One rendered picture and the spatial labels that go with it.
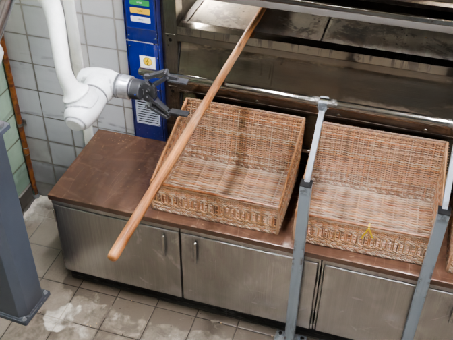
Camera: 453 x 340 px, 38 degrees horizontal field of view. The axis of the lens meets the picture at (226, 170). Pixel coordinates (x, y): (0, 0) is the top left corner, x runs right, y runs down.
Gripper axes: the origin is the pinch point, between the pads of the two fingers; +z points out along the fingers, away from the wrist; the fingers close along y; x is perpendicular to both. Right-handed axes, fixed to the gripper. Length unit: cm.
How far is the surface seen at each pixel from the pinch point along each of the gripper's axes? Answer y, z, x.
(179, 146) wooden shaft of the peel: -1.7, 9.0, 29.6
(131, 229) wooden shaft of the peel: -1, 9, 69
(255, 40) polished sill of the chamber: 2, 11, -53
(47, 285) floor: 119, -72, 6
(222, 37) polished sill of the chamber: 3, -3, -53
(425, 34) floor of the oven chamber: 0, 78, -79
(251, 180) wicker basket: 60, 18, -33
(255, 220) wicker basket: 55, 28, -4
